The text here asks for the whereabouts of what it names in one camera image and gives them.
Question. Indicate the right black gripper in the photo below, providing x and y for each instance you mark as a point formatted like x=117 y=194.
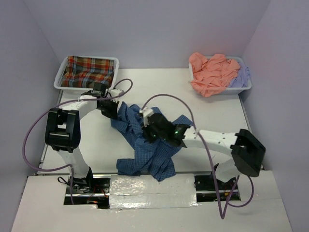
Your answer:
x=146 y=135

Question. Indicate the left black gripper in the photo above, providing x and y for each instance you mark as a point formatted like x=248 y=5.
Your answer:
x=112 y=114

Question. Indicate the blue checked long sleeve shirt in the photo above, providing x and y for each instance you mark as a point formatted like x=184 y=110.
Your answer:
x=154 y=159

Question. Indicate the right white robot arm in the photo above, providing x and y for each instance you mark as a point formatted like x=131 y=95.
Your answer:
x=246 y=152

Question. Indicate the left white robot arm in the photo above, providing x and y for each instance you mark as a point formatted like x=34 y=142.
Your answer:
x=63 y=130

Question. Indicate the orange plaid folded shirt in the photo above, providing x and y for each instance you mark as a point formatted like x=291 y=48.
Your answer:
x=84 y=72

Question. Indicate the left white plastic basket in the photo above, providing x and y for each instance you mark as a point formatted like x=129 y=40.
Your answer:
x=62 y=67

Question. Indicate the silver foil tape sheet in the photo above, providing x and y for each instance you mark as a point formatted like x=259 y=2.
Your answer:
x=143 y=192

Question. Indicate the salmon orange shirt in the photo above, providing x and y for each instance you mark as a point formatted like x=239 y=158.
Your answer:
x=213 y=75

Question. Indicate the lavender shirt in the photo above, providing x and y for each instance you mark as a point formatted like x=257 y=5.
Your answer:
x=242 y=78

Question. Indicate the white cardboard front cover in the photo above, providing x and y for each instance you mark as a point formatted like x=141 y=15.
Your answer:
x=42 y=209

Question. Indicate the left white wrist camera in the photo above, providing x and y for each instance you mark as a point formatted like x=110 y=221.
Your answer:
x=114 y=94

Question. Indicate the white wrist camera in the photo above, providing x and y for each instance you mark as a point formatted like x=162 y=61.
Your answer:
x=114 y=94
x=145 y=113

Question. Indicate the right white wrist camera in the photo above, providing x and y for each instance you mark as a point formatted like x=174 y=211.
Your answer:
x=145 y=113

